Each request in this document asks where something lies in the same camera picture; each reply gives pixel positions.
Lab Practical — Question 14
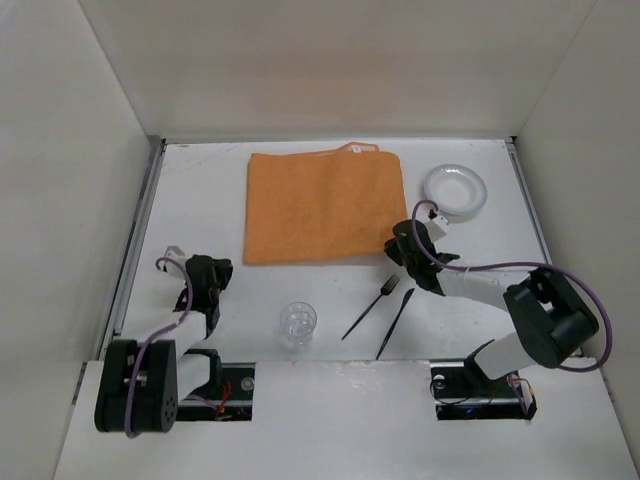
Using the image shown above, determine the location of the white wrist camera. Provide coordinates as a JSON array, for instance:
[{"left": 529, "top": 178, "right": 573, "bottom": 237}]
[
  {"left": 157, "top": 245, "right": 187, "bottom": 278},
  {"left": 425, "top": 211, "right": 450, "bottom": 242}
]

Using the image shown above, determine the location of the white plate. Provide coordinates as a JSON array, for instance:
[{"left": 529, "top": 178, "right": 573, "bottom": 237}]
[{"left": 423, "top": 164, "right": 488, "bottom": 216}]

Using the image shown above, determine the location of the black fork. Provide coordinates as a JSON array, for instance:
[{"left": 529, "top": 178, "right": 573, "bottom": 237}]
[{"left": 341, "top": 274, "right": 400, "bottom": 340}]

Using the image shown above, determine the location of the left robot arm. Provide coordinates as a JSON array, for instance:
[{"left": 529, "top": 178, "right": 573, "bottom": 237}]
[{"left": 94, "top": 253, "right": 233, "bottom": 438}]

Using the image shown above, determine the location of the black knife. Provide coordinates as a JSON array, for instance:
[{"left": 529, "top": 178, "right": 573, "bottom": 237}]
[{"left": 375, "top": 288, "right": 415, "bottom": 360}]

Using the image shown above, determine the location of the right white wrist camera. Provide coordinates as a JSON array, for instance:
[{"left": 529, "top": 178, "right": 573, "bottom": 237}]
[{"left": 425, "top": 211, "right": 450, "bottom": 242}]

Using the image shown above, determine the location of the clear drinking glass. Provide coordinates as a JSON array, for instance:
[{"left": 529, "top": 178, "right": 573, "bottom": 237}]
[{"left": 280, "top": 301, "right": 317, "bottom": 349}]

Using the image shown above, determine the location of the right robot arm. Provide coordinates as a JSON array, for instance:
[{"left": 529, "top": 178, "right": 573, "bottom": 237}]
[{"left": 384, "top": 220, "right": 599, "bottom": 396}]

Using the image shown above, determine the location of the orange cloth napkin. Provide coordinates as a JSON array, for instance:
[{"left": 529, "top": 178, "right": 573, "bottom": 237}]
[{"left": 243, "top": 143, "right": 407, "bottom": 265}]

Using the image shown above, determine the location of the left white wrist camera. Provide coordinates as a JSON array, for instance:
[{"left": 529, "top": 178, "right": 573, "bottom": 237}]
[{"left": 157, "top": 245, "right": 187, "bottom": 278}]

